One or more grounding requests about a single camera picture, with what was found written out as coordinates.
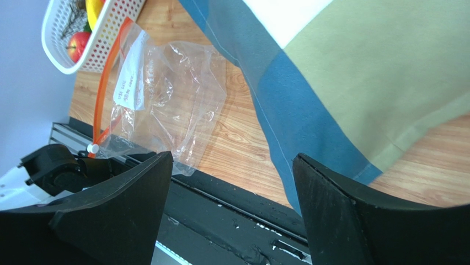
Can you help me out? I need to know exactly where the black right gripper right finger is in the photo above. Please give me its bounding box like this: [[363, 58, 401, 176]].
[[293, 153, 469, 264]]

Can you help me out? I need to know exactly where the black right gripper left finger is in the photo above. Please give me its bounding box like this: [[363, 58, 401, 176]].
[[1, 152, 173, 264]]

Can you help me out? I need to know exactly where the clear orange zip top bag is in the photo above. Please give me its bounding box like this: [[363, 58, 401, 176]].
[[87, 18, 227, 176]]

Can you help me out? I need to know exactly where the red fake apple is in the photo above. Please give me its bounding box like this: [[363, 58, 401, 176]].
[[67, 31, 91, 63]]

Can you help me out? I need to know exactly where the green fake chili pepper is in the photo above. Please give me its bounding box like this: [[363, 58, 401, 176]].
[[83, 22, 92, 34]]

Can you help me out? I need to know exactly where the yellow fake banana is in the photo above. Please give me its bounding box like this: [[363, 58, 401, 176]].
[[85, 0, 105, 30]]

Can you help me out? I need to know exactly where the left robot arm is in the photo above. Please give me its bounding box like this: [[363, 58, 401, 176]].
[[1, 144, 115, 210]]

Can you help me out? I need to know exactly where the blue beige checkered pillow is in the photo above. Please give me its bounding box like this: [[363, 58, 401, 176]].
[[181, 1, 469, 212]]

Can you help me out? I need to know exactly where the white perforated plastic basket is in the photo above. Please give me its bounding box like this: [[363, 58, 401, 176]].
[[41, 1, 145, 75]]

